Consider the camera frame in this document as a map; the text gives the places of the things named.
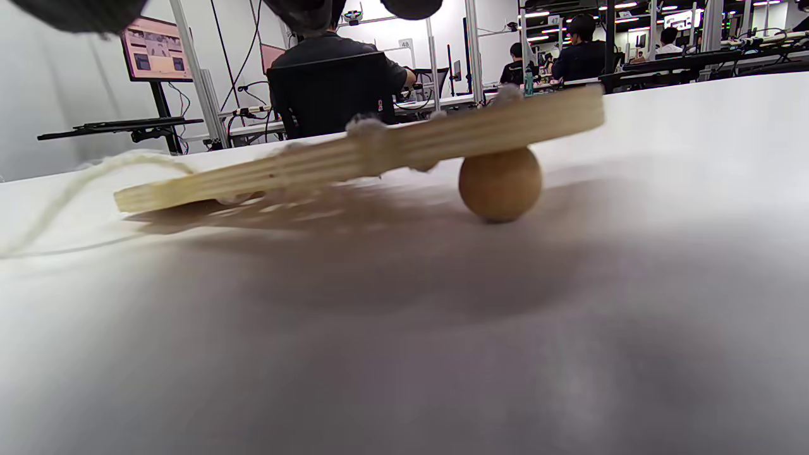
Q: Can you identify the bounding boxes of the person's right hand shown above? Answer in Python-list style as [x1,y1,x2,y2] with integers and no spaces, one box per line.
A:
[9,0,443,33]

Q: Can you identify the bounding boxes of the white rope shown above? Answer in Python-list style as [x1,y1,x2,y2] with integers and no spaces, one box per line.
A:
[0,84,525,260]

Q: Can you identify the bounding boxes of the wooden crocodile lacing toy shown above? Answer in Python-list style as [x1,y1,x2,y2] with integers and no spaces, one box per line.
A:
[114,85,605,214]

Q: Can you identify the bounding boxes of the wooden ball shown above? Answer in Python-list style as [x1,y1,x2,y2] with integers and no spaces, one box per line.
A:
[459,147,543,223]

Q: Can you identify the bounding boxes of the black monitor stand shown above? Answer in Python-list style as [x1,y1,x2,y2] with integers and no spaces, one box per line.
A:
[37,81,204,155]

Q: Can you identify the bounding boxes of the white work desk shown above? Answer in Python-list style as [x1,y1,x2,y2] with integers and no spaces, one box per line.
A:
[218,94,481,145]

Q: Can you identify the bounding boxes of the black office chair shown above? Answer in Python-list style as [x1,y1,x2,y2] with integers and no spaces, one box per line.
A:
[267,52,398,140]

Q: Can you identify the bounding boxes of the black work desk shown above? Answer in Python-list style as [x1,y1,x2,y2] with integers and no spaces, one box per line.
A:
[600,32,809,92]

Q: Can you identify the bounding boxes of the silver aluminium post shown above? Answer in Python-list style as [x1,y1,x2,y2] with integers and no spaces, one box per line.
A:
[465,0,484,105]
[425,18,442,114]
[169,0,229,149]

